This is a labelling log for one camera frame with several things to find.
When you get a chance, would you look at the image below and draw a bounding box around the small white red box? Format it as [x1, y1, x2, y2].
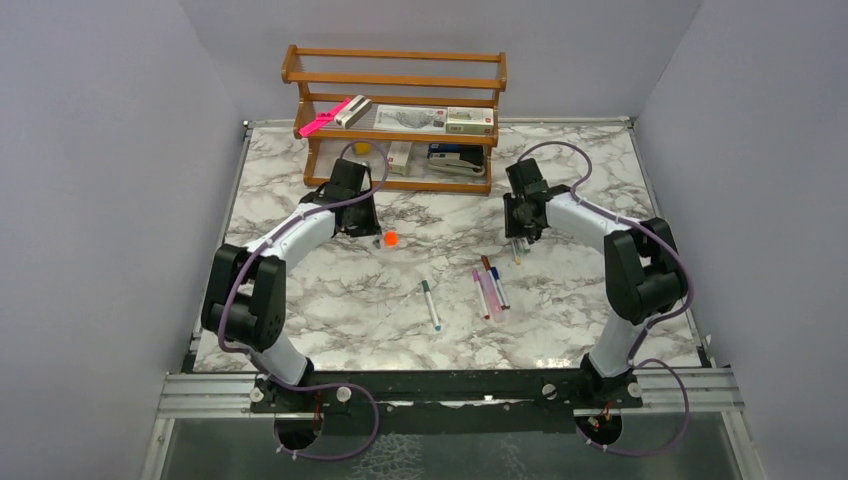
[388, 141, 412, 176]

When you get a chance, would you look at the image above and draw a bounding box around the wooden two-tier shelf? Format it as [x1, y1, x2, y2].
[281, 44, 508, 195]

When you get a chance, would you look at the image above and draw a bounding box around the green cap white marker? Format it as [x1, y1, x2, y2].
[510, 238, 522, 265]

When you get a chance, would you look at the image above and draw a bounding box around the yellow small block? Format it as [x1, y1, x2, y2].
[353, 142, 372, 155]

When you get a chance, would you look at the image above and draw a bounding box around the brown cap white marker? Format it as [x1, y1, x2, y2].
[481, 255, 504, 310]

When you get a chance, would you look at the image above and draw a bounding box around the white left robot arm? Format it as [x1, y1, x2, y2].
[200, 158, 380, 411]

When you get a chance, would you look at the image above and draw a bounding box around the black grey stapler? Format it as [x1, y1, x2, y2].
[427, 143, 486, 177]

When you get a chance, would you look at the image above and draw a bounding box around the blue cap white marker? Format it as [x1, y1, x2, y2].
[490, 266, 511, 310]

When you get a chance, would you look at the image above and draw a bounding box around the black front mounting rail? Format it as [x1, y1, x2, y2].
[249, 368, 643, 436]

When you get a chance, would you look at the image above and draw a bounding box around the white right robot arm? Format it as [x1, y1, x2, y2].
[503, 158, 689, 407]

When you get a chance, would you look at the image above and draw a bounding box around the teal cap white marker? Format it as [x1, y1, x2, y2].
[421, 280, 442, 332]

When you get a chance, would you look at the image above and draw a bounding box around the pink highlighter pen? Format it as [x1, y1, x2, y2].
[480, 270, 505, 323]

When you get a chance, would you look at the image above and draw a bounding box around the pink cap white marker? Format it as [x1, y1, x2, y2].
[472, 269, 490, 320]

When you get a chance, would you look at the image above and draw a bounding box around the green white staples box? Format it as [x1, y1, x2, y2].
[445, 107, 496, 135]

